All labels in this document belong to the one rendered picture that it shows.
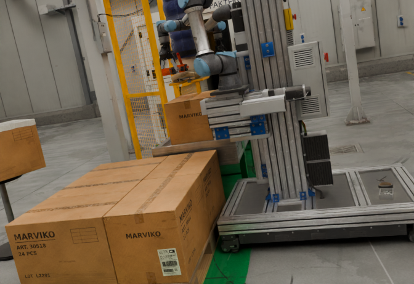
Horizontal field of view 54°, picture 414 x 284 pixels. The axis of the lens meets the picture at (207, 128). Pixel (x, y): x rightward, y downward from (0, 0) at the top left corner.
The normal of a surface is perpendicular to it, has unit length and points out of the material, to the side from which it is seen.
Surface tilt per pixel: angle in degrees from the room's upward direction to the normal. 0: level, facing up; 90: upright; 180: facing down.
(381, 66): 90
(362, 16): 90
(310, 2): 90
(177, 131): 90
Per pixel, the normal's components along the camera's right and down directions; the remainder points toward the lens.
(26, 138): 0.73, -0.01
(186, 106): -0.17, 0.20
